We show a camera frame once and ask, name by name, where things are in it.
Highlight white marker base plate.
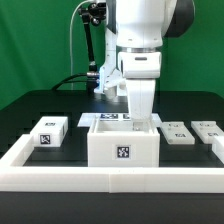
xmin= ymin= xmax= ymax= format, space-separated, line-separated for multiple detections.
xmin=77 ymin=112 xmax=164 ymax=128

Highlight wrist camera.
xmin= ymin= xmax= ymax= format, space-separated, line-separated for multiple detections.
xmin=103 ymin=69 xmax=127 ymax=100

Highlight white cabinet body box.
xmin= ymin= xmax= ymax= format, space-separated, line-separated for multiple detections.
xmin=87 ymin=119 xmax=160 ymax=167

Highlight black cables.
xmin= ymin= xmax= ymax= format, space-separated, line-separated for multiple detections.
xmin=51 ymin=73 xmax=100 ymax=91

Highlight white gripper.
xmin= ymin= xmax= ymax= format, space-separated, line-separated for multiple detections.
xmin=118 ymin=52 xmax=161 ymax=130

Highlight white cabinet door panel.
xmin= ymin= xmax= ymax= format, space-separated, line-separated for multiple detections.
xmin=191 ymin=121 xmax=224 ymax=144
xmin=161 ymin=121 xmax=195 ymax=145

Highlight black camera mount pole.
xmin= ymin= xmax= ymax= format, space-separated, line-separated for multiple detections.
xmin=79 ymin=3 xmax=106 ymax=92

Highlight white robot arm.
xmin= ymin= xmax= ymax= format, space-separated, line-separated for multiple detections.
xmin=96 ymin=0 xmax=195 ymax=130

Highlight white U-shaped fence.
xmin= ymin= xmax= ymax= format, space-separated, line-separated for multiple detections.
xmin=0 ymin=134 xmax=224 ymax=193

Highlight white cable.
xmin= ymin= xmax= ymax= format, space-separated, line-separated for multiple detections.
xmin=69 ymin=0 xmax=93 ymax=90

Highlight small white cabinet top block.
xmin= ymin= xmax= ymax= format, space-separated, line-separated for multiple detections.
xmin=30 ymin=116 xmax=68 ymax=147

